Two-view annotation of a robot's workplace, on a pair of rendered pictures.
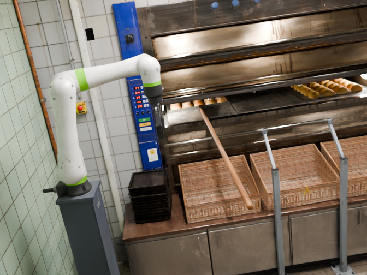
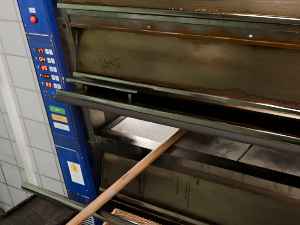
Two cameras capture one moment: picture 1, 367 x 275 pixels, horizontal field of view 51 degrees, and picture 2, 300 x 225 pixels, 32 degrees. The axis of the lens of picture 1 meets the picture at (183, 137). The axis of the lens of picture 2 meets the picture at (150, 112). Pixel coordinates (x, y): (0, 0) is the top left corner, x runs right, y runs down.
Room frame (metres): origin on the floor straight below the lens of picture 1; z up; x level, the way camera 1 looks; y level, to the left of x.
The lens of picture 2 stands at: (1.72, -1.30, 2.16)
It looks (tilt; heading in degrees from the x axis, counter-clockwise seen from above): 26 degrees down; 43
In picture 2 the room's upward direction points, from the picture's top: 9 degrees counter-clockwise
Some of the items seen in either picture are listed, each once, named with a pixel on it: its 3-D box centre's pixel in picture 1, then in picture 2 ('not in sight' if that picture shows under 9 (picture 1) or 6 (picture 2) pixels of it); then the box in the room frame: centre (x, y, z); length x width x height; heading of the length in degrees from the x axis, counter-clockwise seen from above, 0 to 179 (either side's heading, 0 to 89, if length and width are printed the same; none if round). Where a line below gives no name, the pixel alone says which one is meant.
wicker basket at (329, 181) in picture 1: (292, 175); not in sight; (2.69, -0.80, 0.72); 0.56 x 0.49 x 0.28; 93
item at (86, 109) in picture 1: (81, 106); not in sight; (2.86, 0.73, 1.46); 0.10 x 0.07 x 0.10; 92
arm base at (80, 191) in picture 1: (67, 186); not in sight; (1.95, 0.67, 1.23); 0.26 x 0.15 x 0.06; 88
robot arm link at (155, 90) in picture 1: (152, 90); not in sight; (1.93, 0.12, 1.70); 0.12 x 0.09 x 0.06; 89
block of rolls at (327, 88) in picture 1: (322, 85); not in sight; (3.42, -1.33, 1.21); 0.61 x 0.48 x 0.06; 2
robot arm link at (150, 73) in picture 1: (149, 70); not in sight; (1.93, 0.12, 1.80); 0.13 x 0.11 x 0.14; 13
